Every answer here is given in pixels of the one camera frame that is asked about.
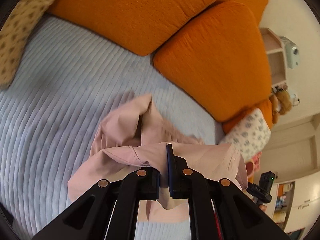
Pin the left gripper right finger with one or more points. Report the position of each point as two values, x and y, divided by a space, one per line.
217 209

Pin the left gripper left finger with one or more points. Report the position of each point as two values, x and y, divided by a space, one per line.
108 210

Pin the pink garment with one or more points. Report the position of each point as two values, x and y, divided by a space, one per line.
136 135

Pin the pink bear plush cushion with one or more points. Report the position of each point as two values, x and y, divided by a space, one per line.
253 164

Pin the white blue floral pillow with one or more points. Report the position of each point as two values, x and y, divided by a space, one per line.
250 135

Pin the brown plush toy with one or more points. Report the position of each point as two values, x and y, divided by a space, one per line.
281 104

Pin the light blue quilted bedspread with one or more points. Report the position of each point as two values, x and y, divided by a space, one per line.
68 80

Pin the white projector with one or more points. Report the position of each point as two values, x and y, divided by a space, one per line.
292 52

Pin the white bedside shelf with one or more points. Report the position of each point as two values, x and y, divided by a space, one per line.
275 52

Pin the large orange back cushion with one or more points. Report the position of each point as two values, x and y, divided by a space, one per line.
140 26

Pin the beige spotted pillow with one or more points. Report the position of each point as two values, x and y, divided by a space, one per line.
14 34

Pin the white cabinet with handles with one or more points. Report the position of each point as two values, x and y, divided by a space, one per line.
295 203

